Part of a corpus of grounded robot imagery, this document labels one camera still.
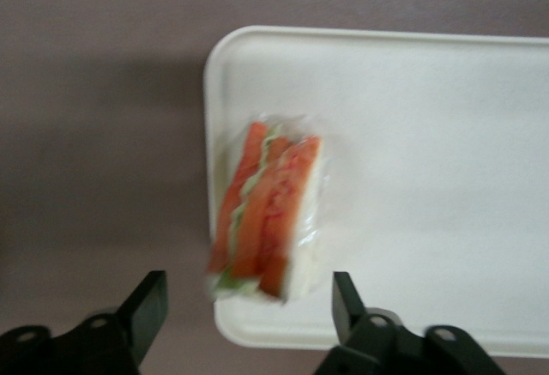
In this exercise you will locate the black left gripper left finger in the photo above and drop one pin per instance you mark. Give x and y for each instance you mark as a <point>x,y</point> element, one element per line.
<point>107,340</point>

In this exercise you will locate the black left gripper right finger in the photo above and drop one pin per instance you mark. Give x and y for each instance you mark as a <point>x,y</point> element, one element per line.
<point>377,345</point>

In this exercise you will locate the triangle sandwich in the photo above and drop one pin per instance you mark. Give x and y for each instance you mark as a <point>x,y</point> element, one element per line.
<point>266,212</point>

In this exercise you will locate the cream plastic tray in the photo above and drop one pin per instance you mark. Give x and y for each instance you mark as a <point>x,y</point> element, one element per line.
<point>429,177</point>

